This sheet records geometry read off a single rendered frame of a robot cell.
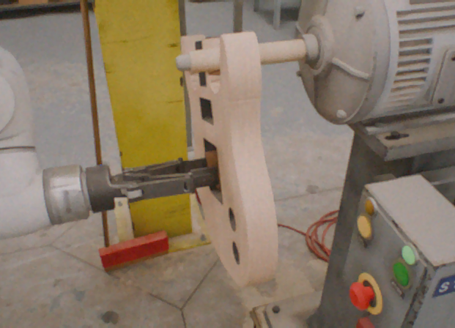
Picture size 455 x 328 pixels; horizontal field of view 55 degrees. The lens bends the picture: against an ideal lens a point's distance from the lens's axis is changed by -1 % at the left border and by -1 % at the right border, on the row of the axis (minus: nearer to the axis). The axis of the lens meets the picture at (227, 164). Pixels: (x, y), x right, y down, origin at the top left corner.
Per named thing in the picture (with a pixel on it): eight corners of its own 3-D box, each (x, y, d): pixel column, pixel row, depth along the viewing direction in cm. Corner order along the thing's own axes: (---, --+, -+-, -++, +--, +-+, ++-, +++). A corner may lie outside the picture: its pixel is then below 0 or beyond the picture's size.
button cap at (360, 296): (366, 289, 68) (371, 272, 65) (381, 310, 64) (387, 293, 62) (344, 295, 67) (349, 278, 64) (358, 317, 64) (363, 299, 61)
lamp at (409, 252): (400, 254, 56) (406, 237, 54) (415, 271, 53) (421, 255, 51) (396, 255, 55) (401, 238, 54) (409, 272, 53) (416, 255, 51)
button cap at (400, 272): (399, 271, 58) (404, 255, 56) (413, 288, 55) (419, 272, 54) (390, 273, 57) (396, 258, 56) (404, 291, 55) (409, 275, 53)
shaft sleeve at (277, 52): (300, 63, 70) (295, 45, 71) (307, 53, 67) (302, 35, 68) (190, 77, 66) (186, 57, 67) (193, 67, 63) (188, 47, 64)
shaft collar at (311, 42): (311, 67, 71) (304, 42, 72) (322, 54, 67) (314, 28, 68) (300, 69, 71) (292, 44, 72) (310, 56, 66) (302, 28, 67)
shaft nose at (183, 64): (190, 73, 66) (187, 58, 66) (191, 66, 64) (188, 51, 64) (176, 75, 65) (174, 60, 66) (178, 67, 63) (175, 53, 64)
